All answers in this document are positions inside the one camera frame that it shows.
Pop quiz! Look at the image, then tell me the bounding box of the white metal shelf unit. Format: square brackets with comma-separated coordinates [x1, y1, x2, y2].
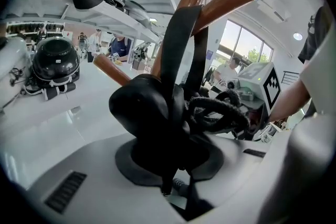
[0, 0, 165, 163]

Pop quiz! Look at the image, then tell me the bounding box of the person's right forearm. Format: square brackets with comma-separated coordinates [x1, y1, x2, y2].
[269, 78, 313, 123]

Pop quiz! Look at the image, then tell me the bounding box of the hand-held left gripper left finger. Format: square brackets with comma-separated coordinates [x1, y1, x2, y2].
[25, 130, 185, 224]

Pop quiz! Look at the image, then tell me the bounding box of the person's black shirt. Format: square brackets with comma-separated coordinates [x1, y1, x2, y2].
[298, 5, 334, 119]

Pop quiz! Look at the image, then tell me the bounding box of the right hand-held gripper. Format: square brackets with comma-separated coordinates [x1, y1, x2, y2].
[225, 61, 282, 115]

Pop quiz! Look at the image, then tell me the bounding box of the white open helmet shell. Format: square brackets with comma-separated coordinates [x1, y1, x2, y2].
[125, 0, 153, 30]

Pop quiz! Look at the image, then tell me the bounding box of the black bag with straps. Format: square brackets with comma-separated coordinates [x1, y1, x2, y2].
[109, 5, 250, 221]

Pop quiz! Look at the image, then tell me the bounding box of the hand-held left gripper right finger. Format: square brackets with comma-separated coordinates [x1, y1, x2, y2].
[190, 133, 273, 224]

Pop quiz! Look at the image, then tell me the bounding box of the white ceiling air conditioner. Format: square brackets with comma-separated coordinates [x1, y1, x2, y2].
[257, 0, 292, 22]

